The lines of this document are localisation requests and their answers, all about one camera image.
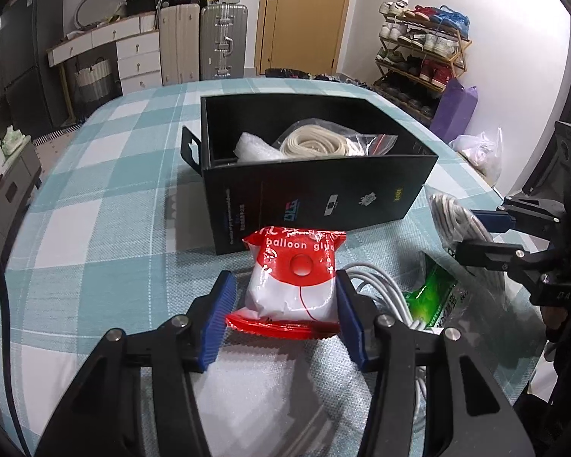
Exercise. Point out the green and white sachet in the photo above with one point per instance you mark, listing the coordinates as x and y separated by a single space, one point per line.
433 297

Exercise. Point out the teal checked tablecloth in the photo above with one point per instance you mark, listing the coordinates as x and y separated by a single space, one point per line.
100 223

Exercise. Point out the wooden door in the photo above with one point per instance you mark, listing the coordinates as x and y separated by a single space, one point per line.
304 19

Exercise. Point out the black bag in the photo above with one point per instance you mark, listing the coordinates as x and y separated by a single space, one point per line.
140 7

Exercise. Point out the green tissue pack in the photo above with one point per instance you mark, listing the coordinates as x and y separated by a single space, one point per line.
14 140

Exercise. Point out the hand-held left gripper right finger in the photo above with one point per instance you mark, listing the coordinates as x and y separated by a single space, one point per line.
352 323

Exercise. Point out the beige suitcase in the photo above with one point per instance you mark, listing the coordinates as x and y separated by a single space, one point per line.
178 45

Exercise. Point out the grey refrigerator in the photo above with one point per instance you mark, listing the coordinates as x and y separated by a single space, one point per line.
28 66

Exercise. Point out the black cardboard box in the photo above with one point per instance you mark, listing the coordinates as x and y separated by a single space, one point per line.
314 200

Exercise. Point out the white desk with drawers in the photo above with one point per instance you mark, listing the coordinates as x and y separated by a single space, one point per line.
138 57

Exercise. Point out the white plastic bag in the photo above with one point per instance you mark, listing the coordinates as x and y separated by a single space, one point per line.
480 157

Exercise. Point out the white foam piece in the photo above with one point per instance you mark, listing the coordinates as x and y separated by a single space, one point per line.
257 147

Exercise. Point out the wooden shoe rack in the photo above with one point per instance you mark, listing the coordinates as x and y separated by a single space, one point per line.
464 57

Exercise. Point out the silver suitcase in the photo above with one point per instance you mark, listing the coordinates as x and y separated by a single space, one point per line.
221 43

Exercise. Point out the woven laundry basket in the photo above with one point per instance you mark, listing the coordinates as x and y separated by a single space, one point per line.
93 83

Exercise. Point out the purple bag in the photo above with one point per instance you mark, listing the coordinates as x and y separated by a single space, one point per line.
454 109

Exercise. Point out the shoes by door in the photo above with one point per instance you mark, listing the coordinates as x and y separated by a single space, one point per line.
314 76

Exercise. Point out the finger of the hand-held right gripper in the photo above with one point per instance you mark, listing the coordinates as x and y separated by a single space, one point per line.
485 254
492 220

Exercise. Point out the red and white packet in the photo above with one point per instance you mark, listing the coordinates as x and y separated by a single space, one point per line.
290 285

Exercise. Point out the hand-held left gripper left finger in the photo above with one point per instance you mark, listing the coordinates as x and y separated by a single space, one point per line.
216 323

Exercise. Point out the person's right forearm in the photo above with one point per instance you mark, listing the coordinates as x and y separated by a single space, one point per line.
561 390

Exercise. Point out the group of shoes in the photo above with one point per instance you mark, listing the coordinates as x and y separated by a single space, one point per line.
418 43

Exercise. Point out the grey side cabinet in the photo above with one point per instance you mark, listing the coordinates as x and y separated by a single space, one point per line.
9 200

